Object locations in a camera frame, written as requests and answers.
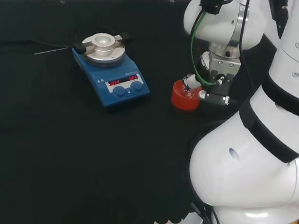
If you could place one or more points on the heater with blue base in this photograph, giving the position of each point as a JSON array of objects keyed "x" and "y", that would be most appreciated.
[{"x": 100, "y": 93}]

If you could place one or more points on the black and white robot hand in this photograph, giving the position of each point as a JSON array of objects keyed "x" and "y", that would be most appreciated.
[{"x": 204, "y": 62}]

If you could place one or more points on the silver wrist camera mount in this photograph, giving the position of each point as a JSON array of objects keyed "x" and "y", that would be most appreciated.
[{"x": 225, "y": 65}]

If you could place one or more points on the clear round-bottom flask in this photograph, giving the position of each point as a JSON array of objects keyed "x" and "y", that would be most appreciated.
[{"x": 190, "y": 94}]

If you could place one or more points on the thin metal probe rod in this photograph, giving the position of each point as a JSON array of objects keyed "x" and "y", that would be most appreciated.
[{"x": 53, "y": 51}]

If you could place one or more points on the black table cloth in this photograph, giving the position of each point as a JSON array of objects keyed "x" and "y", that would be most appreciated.
[{"x": 51, "y": 131}]

